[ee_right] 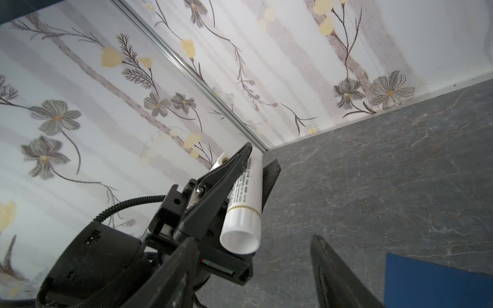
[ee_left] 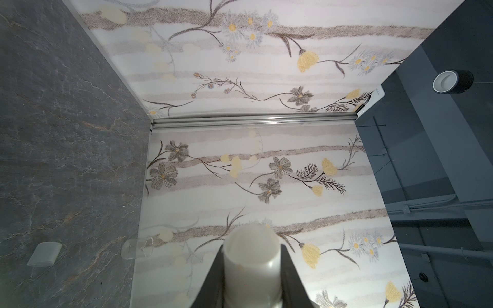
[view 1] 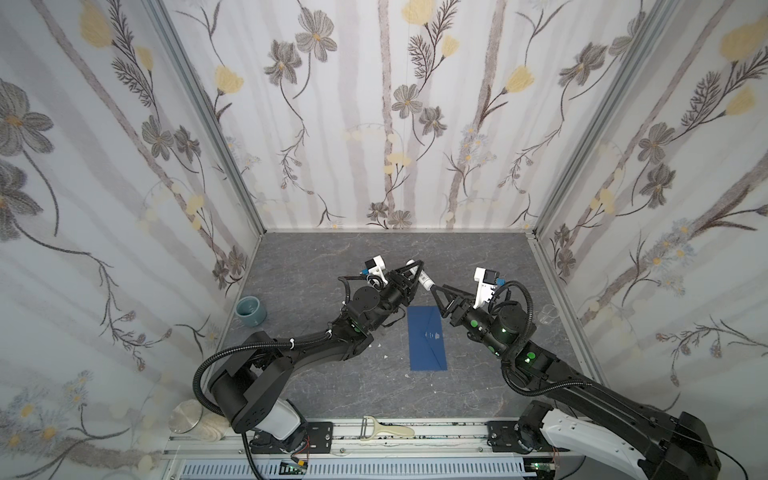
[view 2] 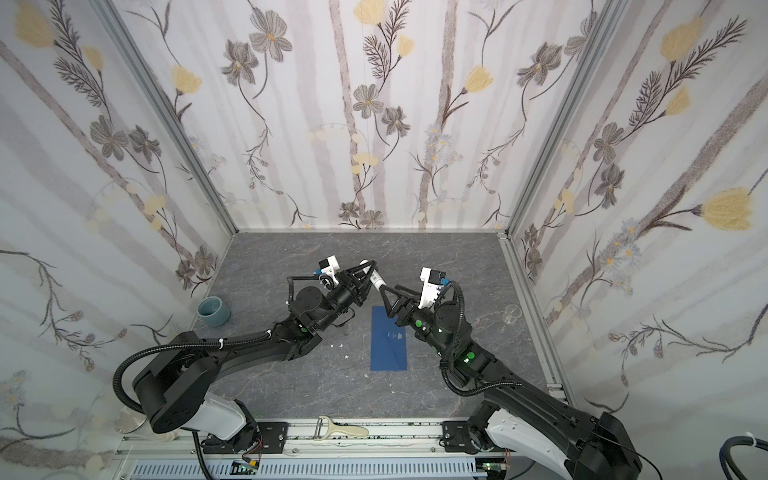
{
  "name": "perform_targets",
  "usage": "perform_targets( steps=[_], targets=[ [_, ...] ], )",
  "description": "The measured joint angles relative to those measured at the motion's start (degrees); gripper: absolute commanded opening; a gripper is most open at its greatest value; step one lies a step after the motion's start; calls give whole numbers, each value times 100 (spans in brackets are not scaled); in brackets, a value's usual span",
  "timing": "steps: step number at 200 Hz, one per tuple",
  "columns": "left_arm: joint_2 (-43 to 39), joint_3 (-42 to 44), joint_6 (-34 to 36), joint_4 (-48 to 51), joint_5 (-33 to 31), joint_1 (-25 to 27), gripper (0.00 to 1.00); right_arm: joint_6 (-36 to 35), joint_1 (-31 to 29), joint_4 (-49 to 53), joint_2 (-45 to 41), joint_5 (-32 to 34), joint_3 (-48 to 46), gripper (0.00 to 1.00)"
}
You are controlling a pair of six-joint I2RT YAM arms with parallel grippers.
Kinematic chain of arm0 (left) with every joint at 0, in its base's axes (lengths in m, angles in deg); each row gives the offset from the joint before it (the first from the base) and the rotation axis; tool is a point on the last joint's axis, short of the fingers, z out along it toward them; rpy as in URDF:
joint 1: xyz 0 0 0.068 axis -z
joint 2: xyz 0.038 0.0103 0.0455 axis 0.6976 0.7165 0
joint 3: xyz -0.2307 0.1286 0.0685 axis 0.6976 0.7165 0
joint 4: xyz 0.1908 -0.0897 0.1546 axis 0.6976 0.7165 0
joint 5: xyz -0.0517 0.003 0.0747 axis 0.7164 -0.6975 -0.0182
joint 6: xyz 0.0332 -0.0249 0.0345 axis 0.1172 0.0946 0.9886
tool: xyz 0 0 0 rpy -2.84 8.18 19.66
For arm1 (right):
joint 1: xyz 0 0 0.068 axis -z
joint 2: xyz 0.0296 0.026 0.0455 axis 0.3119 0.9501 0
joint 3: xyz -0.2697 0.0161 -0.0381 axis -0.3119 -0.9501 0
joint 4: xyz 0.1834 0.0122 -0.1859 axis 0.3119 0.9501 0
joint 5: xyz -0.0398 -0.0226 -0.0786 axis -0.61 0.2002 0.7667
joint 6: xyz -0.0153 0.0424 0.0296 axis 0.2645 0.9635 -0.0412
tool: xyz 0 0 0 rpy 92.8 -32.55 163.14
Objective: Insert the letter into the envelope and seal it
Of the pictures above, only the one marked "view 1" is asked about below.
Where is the white glue stick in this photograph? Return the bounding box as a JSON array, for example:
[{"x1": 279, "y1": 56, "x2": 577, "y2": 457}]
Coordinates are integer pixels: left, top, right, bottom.
[{"x1": 407, "y1": 259, "x2": 434, "y2": 292}]

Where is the dark blue envelope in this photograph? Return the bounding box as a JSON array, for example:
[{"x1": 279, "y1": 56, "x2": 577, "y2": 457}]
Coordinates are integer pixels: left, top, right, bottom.
[{"x1": 406, "y1": 306, "x2": 447, "y2": 371}]

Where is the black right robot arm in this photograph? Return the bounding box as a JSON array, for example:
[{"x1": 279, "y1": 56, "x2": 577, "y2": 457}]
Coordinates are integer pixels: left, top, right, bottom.
[{"x1": 429, "y1": 281, "x2": 722, "y2": 479}]

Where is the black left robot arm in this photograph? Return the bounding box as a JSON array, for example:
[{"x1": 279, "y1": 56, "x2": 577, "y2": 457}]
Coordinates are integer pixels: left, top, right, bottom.
[{"x1": 193, "y1": 260, "x2": 424, "y2": 434}]

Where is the clear glass cup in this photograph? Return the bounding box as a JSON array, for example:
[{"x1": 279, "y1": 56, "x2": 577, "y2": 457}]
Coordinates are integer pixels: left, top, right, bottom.
[{"x1": 537, "y1": 304, "x2": 560, "y2": 325}]

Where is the teal ceramic cup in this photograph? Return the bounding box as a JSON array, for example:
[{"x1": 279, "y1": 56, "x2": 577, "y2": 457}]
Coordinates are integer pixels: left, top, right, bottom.
[{"x1": 235, "y1": 296, "x2": 268, "y2": 328}]

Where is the glass jar with metal lid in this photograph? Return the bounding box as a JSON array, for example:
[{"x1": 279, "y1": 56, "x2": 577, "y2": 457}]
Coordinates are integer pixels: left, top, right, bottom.
[{"x1": 168, "y1": 399, "x2": 230, "y2": 442}]

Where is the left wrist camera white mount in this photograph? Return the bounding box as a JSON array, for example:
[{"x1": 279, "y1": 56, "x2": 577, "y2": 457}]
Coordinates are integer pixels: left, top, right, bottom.
[{"x1": 361, "y1": 255, "x2": 388, "y2": 290}]

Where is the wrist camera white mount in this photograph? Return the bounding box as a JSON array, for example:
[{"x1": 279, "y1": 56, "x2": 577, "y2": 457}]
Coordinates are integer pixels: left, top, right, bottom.
[
  {"x1": 361, "y1": 255, "x2": 388, "y2": 290},
  {"x1": 474, "y1": 267, "x2": 504, "y2": 309}
]

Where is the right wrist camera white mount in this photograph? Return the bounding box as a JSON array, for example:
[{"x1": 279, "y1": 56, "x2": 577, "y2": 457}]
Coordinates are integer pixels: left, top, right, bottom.
[{"x1": 474, "y1": 267, "x2": 504, "y2": 309}]

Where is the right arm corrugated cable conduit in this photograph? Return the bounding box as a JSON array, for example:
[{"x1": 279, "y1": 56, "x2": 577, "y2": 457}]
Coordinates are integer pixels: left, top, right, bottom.
[{"x1": 488, "y1": 280, "x2": 592, "y2": 398}]

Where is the cream handled peeler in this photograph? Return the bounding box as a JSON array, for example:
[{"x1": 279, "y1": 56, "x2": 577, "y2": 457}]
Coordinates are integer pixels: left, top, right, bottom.
[{"x1": 359, "y1": 415, "x2": 415, "y2": 441}]

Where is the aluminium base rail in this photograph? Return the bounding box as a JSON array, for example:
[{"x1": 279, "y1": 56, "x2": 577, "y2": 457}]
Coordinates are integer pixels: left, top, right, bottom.
[{"x1": 162, "y1": 418, "x2": 635, "y2": 479}]

